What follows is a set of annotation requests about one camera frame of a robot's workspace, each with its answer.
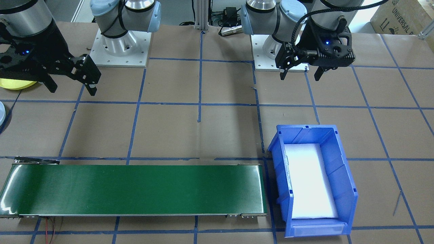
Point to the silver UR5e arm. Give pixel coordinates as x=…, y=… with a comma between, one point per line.
x=261, y=20
x=130, y=18

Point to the yellow plate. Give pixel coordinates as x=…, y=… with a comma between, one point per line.
x=13, y=84

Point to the light blue plate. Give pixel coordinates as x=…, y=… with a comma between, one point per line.
x=1, y=113

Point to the silver cylindrical connector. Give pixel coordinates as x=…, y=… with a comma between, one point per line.
x=230, y=30

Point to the black charger brick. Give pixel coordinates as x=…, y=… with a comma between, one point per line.
x=231, y=13

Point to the brown cardboard box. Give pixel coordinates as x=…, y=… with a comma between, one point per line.
x=400, y=17

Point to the white foam pad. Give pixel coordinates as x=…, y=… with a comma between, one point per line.
x=308, y=183

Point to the green conveyor belt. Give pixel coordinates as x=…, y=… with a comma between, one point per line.
x=135, y=189

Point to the blue plastic storage bin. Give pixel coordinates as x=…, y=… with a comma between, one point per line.
x=318, y=230

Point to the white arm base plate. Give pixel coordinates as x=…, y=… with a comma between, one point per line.
x=264, y=64
x=139, y=61

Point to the aluminium corner bracket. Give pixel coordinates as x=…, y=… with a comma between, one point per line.
x=426, y=34

